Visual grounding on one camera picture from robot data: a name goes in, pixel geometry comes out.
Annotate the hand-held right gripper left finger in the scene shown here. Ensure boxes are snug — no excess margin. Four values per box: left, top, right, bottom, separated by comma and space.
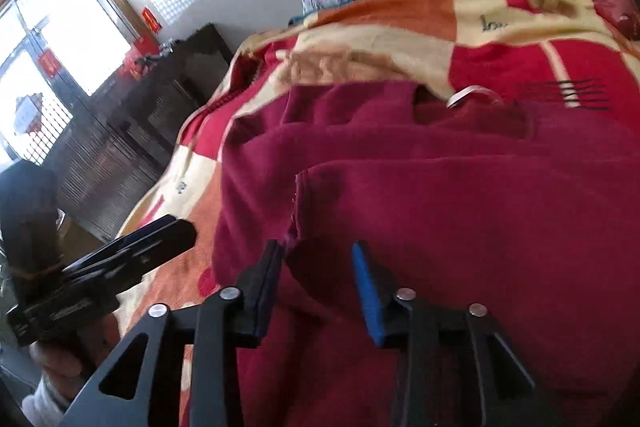
60, 238, 287, 427

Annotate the white strap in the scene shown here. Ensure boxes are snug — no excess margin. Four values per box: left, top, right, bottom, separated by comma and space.
446, 85, 503, 109

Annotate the window with lattice frame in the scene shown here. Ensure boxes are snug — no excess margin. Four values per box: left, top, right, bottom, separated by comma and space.
0, 0, 147, 168

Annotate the dark red garment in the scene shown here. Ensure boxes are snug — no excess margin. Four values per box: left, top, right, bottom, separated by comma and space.
210, 79, 640, 427

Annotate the person's left forearm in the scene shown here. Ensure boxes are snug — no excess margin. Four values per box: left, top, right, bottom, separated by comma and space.
20, 374, 72, 427

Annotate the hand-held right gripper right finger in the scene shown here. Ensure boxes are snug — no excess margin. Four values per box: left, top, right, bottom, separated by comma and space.
351, 241, 552, 427

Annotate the red wall sign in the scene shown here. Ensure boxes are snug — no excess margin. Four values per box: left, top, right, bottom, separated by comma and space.
141, 6, 163, 34

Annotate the person's left hand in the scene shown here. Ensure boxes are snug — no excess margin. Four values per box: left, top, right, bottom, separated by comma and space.
29, 307, 122, 390

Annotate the red orange checked blanket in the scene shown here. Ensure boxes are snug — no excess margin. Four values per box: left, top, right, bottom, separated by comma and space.
116, 0, 640, 427

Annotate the dark wooden cabinet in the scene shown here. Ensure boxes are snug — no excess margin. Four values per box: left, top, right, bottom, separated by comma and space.
46, 23, 237, 244

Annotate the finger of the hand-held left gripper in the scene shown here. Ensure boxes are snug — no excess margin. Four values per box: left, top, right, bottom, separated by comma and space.
64, 220, 197, 294
111, 214, 180, 252

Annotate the red box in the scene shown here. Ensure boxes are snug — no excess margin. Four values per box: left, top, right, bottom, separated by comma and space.
119, 34, 162, 81

